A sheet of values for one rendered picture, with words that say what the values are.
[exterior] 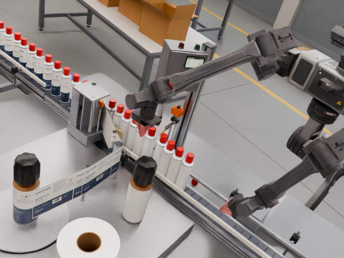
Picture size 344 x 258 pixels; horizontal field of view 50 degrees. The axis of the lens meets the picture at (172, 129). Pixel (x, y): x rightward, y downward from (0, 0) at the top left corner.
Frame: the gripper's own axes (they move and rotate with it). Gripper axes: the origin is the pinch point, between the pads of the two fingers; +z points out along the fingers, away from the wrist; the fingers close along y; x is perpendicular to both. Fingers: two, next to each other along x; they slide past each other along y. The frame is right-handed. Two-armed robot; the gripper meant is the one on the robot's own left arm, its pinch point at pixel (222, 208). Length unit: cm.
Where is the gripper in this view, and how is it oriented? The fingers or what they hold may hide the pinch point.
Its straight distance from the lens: 162.9
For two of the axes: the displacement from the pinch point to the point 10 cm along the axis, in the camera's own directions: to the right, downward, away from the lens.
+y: -6.0, 3.5, -7.2
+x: 4.4, 8.9, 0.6
